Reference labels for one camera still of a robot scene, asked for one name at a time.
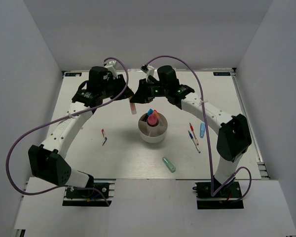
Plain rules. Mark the blue gel pen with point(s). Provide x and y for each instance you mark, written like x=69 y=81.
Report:
x=194 y=142

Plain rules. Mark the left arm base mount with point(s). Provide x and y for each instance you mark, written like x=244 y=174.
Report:
x=90 y=198

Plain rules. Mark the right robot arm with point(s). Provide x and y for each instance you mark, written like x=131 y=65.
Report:
x=233 y=131

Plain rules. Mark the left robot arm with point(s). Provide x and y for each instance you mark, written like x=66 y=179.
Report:
x=47 y=160

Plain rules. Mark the blue transparent highlighter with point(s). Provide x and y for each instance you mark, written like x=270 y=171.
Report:
x=202 y=130

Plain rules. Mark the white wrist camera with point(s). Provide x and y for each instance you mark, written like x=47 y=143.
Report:
x=148 y=70
x=110 y=65

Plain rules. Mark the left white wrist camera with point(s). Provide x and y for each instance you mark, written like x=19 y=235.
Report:
x=110 y=65

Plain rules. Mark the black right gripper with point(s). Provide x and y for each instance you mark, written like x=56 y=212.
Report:
x=142 y=96

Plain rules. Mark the white round pen holder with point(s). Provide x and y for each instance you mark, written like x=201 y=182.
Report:
x=152 y=134

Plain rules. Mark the yellow capped orange highlighter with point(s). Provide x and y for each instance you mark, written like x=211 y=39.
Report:
x=133 y=108

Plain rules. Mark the black highlighter blue cap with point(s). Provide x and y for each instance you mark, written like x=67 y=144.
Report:
x=150 y=112

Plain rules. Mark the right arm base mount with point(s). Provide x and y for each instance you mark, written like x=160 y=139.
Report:
x=226 y=199

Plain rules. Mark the red gel pen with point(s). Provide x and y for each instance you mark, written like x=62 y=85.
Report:
x=194 y=136

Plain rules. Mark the green transparent highlighter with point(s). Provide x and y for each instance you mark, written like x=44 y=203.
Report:
x=169 y=165

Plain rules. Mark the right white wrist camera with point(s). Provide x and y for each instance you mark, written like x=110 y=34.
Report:
x=148 y=70

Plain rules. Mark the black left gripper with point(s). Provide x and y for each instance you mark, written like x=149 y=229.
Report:
x=126 y=93

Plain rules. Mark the pink capped highlighter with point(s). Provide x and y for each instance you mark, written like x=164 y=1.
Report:
x=152 y=120

